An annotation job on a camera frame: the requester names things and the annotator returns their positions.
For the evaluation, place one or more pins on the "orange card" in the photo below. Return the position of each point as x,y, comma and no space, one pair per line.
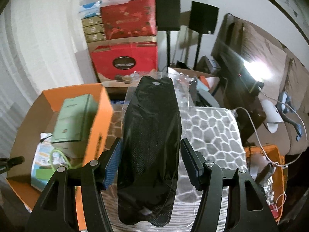
204,81

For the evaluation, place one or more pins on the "dark wooden stool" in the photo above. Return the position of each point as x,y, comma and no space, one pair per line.
113,89

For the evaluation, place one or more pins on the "orange cardboard box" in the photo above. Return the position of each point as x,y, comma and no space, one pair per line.
101,116

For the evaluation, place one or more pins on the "brown sofa cushion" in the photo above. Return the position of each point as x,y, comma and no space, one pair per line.
299,77
265,46

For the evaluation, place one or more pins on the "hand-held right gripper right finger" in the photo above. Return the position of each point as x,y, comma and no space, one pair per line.
190,166

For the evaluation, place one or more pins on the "green tissue pack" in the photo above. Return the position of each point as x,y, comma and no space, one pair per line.
72,116

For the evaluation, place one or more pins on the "blue grey tool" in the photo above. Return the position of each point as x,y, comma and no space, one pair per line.
284,101

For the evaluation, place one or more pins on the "red floral gift bag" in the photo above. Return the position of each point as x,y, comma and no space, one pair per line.
125,17

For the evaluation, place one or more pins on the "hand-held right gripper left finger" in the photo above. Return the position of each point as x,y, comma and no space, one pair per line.
113,166

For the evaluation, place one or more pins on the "small grey box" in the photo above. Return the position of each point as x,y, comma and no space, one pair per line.
207,64

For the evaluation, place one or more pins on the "blue white tissue pack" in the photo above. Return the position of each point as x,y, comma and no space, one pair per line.
89,9

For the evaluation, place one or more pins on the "gold portable lamp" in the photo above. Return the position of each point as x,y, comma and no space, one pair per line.
251,84

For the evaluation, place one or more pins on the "red gift bag oval label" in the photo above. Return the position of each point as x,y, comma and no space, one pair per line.
144,58

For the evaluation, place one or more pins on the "grey white patterned blanket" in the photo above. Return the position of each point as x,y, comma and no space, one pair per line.
212,130

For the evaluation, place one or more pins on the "orange storage box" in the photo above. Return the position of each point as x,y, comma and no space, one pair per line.
277,154

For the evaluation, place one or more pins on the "red envelope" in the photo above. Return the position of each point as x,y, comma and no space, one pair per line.
276,215

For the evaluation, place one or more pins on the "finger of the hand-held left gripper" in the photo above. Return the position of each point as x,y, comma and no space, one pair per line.
14,160

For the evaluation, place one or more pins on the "white blue mask packet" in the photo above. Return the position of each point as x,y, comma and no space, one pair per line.
41,159

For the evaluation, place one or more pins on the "white curtain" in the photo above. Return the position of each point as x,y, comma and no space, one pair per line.
36,65

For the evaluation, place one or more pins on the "brown cardboard box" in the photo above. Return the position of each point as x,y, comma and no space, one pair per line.
185,71

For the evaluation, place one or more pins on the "brown sofa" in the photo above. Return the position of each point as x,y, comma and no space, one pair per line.
265,125

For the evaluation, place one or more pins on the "black device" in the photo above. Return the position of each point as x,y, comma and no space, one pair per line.
265,172

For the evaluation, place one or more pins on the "black speaker on stand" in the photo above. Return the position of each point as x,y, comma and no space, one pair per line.
167,12
204,17

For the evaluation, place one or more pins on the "black face mask clear wrap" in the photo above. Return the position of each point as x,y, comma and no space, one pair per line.
149,125

